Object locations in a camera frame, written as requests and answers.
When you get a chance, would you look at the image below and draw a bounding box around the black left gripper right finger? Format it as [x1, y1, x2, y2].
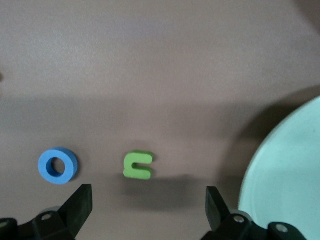
[202, 186, 306, 240]

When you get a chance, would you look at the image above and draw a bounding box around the green foam letter u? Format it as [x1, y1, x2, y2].
[123, 149, 155, 180]

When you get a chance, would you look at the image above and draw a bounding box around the blue foam letter O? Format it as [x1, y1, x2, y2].
[37, 146, 79, 185]

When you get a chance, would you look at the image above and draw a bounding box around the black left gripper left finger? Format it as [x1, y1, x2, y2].
[14, 184, 94, 240]

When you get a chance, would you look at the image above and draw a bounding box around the brown paper table cover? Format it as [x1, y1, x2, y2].
[0, 0, 320, 240]

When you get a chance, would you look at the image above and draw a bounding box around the pale green plate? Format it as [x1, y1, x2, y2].
[237, 96, 320, 240]

